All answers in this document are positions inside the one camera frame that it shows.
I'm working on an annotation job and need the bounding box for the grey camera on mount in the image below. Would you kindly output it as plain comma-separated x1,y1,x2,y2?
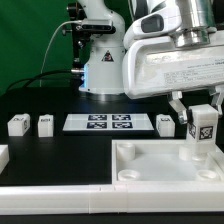
78,19,115,33

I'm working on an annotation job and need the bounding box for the black cable bundle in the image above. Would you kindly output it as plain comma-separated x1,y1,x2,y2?
5,68,84,94

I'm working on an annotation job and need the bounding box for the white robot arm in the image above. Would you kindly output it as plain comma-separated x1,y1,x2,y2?
73,0,224,123

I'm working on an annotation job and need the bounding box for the white square table top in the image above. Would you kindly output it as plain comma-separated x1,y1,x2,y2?
112,139,224,185

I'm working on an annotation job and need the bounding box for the white marker base plate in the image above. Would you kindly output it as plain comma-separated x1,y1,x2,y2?
63,113,154,132

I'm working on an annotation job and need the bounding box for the white fence piece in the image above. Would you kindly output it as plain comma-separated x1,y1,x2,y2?
0,145,9,174
209,148,224,173

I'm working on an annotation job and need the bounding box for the white cable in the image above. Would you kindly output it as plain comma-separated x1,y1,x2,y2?
39,19,83,88

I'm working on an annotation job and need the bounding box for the white front fence rail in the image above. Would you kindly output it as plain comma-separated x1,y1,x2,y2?
0,182,224,215

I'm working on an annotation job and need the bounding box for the white right fence piece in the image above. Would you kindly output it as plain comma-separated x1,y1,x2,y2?
209,148,224,173

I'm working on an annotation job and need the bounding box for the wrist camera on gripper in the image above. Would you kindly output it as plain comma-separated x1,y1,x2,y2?
124,12,181,42

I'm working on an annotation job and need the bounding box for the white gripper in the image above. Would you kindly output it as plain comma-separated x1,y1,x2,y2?
123,36,224,124

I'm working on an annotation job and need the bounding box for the white left fence piece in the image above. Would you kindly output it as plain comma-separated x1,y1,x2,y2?
0,145,9,174

